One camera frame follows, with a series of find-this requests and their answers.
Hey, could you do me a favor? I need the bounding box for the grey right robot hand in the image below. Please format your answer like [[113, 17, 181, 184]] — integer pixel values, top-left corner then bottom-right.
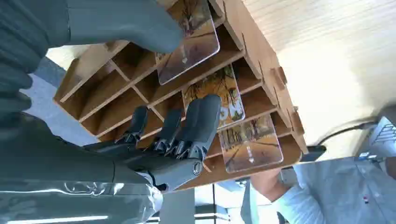
[[0, 0, 222, 224]]

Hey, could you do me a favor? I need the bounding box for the wooden card box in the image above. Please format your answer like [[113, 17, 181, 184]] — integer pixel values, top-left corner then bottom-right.
[[53, 0, 309, 191]]

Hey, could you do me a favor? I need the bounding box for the ribbed grey right arm sleeve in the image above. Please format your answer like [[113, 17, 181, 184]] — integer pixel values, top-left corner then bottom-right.
[[0, 0, 71, 120]]

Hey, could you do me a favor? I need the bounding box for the card with yellow tree picture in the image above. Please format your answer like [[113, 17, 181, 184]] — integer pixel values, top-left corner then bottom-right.
[[181, 64, 246, 129]]

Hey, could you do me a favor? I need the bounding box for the clear card with avenue picture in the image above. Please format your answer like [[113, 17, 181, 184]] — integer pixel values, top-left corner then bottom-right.
[[218, 114, 284, 174]]

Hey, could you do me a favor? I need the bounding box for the grey panel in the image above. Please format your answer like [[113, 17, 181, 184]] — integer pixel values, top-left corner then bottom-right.
[[159, 188, 196, 224]]

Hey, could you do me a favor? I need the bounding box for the thin black pole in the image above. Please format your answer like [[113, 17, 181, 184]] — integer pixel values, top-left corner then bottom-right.
[[212, 183, 217, 224]]

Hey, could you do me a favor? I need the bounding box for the person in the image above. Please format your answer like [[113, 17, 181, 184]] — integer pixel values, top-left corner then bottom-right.
[[250, 156, 396, 224]]

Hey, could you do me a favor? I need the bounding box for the grey laptop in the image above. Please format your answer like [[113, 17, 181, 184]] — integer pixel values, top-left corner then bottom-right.
[[355, 105, 396, 162]]

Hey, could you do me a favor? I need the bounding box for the black cable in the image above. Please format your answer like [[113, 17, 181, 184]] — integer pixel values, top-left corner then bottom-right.
[[317, 121, 377, 146]]

